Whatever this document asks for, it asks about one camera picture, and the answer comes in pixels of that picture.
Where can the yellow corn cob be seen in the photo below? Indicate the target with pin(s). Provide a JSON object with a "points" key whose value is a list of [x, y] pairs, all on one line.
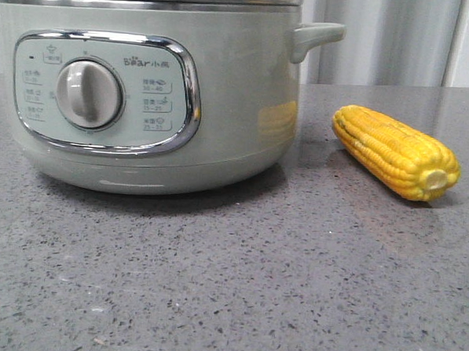
{"points": [[411, 163]]}

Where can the pale green electric cooking pot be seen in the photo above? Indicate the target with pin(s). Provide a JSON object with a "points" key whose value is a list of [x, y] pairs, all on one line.
{"points": [[154, 97]]}

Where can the white pleated curtain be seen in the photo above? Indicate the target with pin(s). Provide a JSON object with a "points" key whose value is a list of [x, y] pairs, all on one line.
{"points": [[391, 42]]}

